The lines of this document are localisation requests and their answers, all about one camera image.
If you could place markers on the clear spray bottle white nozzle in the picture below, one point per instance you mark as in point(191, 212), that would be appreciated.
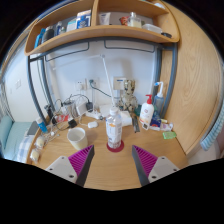
point(159, 101)

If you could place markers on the white power adapter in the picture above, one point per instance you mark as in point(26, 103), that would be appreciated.
point(81, 109)

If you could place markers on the small white desk thermometer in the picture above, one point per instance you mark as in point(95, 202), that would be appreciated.
point(145, 126)

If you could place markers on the clear plastic water bottle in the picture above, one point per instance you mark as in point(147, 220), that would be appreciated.
point(114, 130)

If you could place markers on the stainless steel tumbler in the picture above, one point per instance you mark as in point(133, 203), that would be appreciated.
point(69, 109)

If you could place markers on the grey laptop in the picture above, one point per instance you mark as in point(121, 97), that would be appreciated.
point(32, 128)

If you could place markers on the wooden wall shelf unit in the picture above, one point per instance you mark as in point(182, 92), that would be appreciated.
point(100, 31)

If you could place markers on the white earbud case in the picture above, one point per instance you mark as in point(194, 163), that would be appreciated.
point(92, 124)

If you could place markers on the blue white checked blanket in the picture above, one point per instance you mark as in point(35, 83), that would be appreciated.
point(26, 148)

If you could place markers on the white box with blue label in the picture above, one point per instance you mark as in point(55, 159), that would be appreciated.
point(119, 83)

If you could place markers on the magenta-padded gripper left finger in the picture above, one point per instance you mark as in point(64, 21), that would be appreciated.
point(63, 168)

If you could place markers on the small green packet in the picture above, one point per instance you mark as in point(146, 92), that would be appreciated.
point(169, 135)

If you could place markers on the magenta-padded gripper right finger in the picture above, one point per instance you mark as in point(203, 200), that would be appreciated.
point(163, 168)

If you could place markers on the cream ceramic mug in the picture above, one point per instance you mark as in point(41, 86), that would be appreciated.
point(77, 140)

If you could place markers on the brown tree creature figure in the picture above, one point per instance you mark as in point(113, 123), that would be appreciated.
point(129, 96)

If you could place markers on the small black box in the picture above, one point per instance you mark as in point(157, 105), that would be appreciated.
point(72, 123)

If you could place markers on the flat round red coaster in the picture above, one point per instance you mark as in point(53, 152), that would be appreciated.
point(115, 150)

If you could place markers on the white wall socket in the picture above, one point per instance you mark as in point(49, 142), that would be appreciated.
point(93, 83)
point(80, 85)

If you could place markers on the white power strip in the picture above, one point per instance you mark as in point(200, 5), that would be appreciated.
point(94, 115)

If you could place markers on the metal ruler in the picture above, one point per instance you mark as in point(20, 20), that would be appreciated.
point(136, 124)

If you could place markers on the white thin desk lamp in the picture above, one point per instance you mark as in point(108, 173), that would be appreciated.
point(108, 80)

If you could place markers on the blue canister with white cap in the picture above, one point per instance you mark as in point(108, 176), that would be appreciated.
point(42, 126)

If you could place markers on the white pump bottle red pump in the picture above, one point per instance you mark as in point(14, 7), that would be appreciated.
point(146, 111)

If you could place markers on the grey metal desk frame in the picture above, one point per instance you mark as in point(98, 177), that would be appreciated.
point(171, 80)

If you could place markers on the black plug-in charger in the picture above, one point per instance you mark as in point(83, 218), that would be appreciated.
point(89, 106)

